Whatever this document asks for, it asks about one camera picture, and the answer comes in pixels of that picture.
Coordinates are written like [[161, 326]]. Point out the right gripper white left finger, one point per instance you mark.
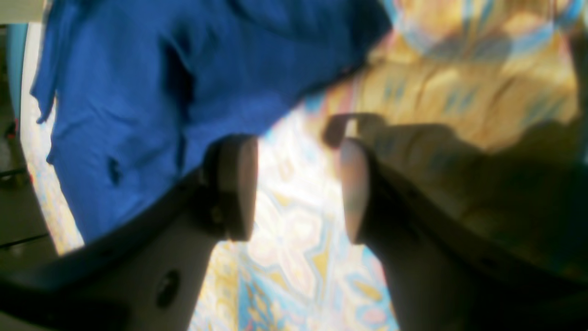
[[147, 274]]

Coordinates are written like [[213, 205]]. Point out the blue long-sleeve T-shirt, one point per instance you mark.
[[142, 87]]

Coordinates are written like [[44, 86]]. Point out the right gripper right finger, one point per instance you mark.
[[440, 276]]

